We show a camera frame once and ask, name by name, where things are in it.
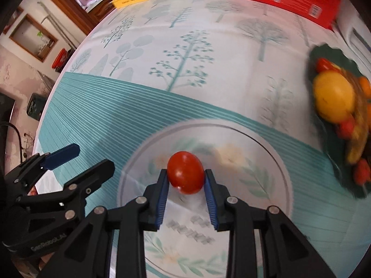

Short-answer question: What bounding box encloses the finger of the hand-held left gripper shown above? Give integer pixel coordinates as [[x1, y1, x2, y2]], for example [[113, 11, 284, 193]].
[[4, 143, 81, 197], [62, 159, 115, 221]]

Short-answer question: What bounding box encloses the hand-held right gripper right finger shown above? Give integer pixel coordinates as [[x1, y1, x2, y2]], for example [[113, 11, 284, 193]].
[[204, 168, 337, 278]]

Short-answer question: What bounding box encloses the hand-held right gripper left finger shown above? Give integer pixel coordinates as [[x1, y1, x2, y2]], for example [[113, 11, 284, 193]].
[[38, 168, 170, 278]]

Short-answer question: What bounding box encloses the brown spotted banana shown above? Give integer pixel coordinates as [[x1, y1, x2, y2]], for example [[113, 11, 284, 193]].
[[338, 66, 370, 164]]

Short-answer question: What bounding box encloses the yellow grapefruit with sticker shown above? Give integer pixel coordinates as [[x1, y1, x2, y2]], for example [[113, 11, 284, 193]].
[[312, 70, 356, 123]]

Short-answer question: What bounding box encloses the green leaf-shaped plate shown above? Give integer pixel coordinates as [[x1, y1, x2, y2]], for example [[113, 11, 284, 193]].
[[307, 44, 371, 200]]

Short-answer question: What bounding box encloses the orange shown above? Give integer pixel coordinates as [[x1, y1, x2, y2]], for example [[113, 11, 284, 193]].
[[359, 77, 371, 98]]

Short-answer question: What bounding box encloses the dark green phone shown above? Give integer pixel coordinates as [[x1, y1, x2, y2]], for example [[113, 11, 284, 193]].
[[26, 93, 47, 120]]

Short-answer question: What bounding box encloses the red container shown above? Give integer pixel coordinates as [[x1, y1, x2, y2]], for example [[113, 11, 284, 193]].
[[51, 49, 68, 70]]

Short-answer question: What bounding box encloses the tree print tablecloth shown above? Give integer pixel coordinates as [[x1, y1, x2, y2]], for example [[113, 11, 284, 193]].
[[32, 0, 371, 278]]

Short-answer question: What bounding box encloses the wooden cabinet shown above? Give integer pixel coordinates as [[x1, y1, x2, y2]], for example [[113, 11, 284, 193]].
[[38, 0, 116, 35]]

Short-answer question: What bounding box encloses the white appliance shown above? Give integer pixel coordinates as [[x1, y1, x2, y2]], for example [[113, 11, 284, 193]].
[[336, 4, 371, 61]]

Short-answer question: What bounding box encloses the black cable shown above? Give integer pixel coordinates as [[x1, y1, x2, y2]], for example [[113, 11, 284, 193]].
[[0, 122, 24, 163]]

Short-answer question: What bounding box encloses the large wooden framed wall niche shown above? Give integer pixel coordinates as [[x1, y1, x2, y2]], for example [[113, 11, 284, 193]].
[[9, 14, 58, 63]]

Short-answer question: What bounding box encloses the small wooden framed wall niche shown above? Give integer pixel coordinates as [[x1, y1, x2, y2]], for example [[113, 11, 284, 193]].
[[3, 6, 24, 34]]

